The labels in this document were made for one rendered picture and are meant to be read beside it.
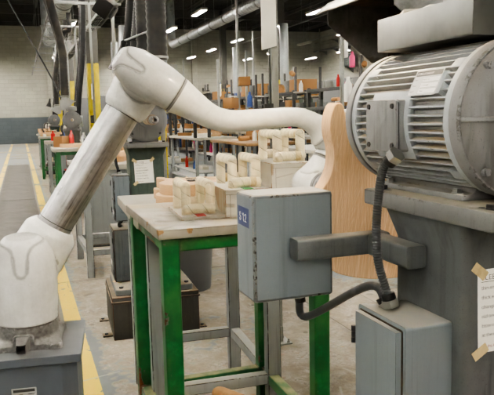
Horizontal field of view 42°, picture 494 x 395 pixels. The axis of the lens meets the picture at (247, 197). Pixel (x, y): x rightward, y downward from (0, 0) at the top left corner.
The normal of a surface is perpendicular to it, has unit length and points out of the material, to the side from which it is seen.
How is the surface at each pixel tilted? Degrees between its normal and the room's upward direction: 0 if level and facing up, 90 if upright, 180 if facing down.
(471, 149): 102
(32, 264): 75
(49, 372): 90
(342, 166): 92
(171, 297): 90
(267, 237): 90
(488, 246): 107
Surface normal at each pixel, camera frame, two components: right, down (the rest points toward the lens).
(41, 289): 0.76, 0.04
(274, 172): 0.27, 0.11
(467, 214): -0.94, 0.07
